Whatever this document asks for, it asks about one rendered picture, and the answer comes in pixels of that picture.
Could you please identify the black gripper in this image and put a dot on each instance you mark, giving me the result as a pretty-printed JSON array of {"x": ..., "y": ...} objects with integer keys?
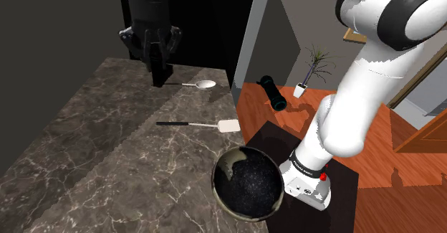
[{"x": 149, "y": 12}]

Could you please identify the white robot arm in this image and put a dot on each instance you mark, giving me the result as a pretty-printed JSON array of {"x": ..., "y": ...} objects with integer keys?
[{"x": 349, "y": 103}]

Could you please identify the white spoon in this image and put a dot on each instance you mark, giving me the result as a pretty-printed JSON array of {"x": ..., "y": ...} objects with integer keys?
[{"x": 205, "y": 84}]

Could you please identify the black cylinder teal rings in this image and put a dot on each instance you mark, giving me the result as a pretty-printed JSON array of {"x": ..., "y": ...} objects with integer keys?
[{"x": 274, "y": 94}]

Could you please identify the plant in white pot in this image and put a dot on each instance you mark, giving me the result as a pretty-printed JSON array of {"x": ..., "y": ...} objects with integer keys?
[{"x": 299, "y": 89}]

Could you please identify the black speckled bowl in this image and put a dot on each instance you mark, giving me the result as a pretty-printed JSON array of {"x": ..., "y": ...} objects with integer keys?
[{"x": 249, "y": 187}]

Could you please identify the dark robot stand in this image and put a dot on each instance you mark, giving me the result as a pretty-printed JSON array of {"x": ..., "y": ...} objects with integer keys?
[{"x": 335, "y": 204}]

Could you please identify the wooden door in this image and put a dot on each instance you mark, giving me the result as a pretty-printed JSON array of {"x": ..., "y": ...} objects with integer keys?
[{"x": 427, "y": 136}]

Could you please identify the wooden framed wall picture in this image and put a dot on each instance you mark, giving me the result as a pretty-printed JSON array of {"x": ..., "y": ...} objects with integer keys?
[{"x": 352, "y": 36}]

